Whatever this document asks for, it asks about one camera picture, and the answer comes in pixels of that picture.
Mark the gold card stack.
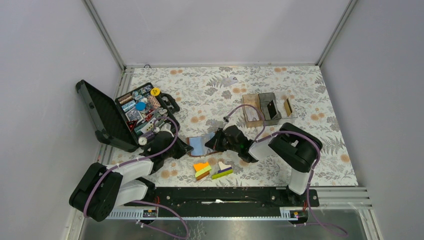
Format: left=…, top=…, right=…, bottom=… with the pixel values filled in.
left=283, top=98, right=293, bottom=117

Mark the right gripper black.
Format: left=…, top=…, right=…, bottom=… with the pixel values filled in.
left=205, top=128, right=241, bottom=153

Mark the black VIP card stack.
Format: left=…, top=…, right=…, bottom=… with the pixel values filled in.
left=266, top=100, right=278, bottom=120

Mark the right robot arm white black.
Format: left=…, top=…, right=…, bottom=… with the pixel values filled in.
left=204, top=122, right=323, bottom=206

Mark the white dealer chip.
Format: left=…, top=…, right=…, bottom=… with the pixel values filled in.
left=138, top=136, right=148, bottom=146

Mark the white purple green card stack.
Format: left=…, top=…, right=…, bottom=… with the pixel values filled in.
left=211, top=161, right=233, bottom=180

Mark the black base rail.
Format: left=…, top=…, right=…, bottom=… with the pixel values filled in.
left=142, top=186, right=320, bottom=218

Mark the black poker chip case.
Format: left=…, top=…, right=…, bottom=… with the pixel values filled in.
left=75, top=80, right=180, bottom=153

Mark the blue poker chip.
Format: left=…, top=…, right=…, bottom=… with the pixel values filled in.
left=135, top=101, right=146, bottom=111

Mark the yellow poker chip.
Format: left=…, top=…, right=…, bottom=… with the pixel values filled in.
left=150, top=87, right=161, bottom=97

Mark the brown leather card holder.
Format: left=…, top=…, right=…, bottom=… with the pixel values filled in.
left=186, top=132, right=217, bottom=157

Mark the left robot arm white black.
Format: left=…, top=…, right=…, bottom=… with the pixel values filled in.
left=68, top=130, right=194, bottom=222

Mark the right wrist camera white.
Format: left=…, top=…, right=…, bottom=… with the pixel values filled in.
left=222, top=119, right=237, bottom=130

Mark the orange green brown card stack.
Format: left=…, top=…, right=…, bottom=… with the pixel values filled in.
left=193, top=162, right=212, bottom=181

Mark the floral patterned table mat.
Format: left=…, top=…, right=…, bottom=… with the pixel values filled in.
left=120, top=66, right=358, bottom=187

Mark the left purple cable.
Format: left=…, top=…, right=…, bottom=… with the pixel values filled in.
left=82, top=115, right=191, bottom=240

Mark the silver card on mat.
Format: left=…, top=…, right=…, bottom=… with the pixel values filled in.
left=221, top=77, right=238, bottom=87

